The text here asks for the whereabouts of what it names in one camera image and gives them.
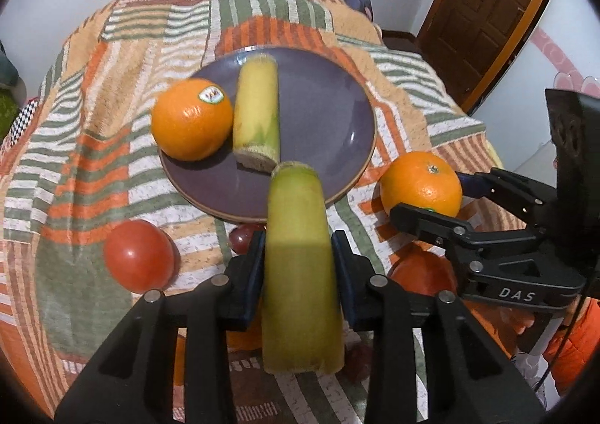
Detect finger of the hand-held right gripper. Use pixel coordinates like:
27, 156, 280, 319
457, 168, 558, 228
390, 202, 551, 282

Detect red tomato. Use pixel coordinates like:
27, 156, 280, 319
388, 248, 458, 296
103, 219, 176, 294

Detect person's orange jacket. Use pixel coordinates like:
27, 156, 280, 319
506, 297, 600, 406

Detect dark red grape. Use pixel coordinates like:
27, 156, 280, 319
344, 342, 373, 380
228, 224, 266, 253

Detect checkered cloth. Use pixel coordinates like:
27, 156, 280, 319
9, 98, 38, 148

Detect orange with sticker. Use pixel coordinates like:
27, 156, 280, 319
379, 151, 463, 219
151, 78, 234, 161

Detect white wardrobe door pink hearts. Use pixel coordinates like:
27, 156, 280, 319
469, 0, 600, 172

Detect purple plate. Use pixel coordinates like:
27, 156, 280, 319
158, 45, 377, 223

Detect green sugarcane piece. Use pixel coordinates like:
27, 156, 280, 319
233, 55, 281, 173
261, 162, 345, 375

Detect brown wooden door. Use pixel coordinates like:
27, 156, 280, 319
417, 0, 563, 113

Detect small tangerine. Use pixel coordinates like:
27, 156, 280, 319
226, 307, 264, 352

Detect striped patchwork blanket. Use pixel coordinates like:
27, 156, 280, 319
0, 0, 563, 424

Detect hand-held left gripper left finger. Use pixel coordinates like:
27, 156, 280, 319
54, 231, 267, 424

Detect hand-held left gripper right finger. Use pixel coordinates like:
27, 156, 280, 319
330, 231, 547, 424

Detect purple bag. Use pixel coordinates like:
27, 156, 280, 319
344, 0, 376, 22

